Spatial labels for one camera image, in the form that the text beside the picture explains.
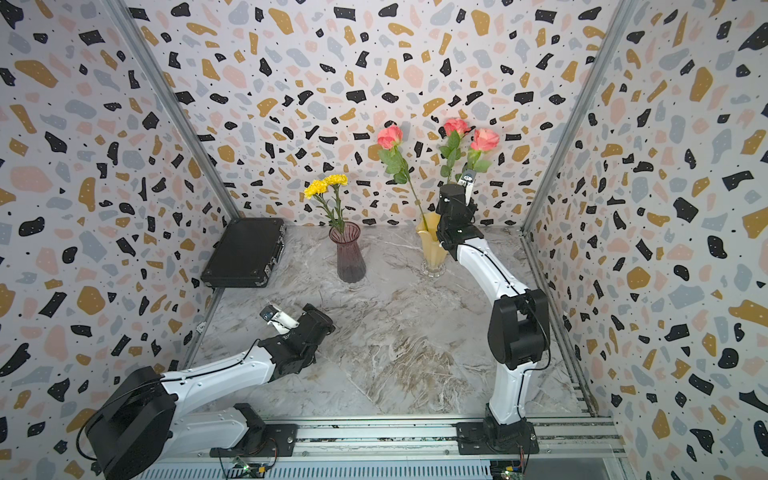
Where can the corner aluminium post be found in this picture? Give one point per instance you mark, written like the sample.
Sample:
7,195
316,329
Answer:
119,14
604,55

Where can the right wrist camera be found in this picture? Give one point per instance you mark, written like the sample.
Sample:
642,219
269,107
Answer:
467,181

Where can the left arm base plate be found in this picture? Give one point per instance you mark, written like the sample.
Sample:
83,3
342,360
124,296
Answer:
272,440

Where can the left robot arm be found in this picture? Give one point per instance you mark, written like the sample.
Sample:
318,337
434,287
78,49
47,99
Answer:
153,416

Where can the aluminium front rail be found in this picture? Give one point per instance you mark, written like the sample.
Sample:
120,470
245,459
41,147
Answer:
415,447

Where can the left corner aluminium post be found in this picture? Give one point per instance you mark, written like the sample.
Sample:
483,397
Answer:
119,14

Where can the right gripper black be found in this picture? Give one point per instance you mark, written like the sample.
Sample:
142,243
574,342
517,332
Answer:
472,213

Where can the pink rose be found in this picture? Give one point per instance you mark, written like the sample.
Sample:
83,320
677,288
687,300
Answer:
389,140
484,141
455,130

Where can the right corner aluminium post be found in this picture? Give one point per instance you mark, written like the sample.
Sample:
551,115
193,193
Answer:
604,55

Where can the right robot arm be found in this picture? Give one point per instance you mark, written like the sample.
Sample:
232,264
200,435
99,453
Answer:
519,327

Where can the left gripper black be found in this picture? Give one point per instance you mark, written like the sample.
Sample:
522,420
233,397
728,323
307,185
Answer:
312,309

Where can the green circuit board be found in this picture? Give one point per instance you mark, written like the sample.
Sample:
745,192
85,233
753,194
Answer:
242,469

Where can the yellow fluted glass vase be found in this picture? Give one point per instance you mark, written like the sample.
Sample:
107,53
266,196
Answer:
434,254

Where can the yellow flower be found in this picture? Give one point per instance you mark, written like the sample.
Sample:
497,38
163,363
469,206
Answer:
334,206
318,190

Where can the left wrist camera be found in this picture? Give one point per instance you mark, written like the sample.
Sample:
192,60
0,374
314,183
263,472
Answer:
278,319

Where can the purple ribbed glass vase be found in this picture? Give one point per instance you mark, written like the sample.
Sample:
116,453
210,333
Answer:
351,267

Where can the black hard case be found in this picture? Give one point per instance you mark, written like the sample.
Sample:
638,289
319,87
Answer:
247,254

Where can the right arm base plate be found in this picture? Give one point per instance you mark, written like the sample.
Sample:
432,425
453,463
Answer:
487,438

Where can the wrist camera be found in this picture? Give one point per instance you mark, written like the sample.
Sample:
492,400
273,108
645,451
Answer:
278,319
467,181

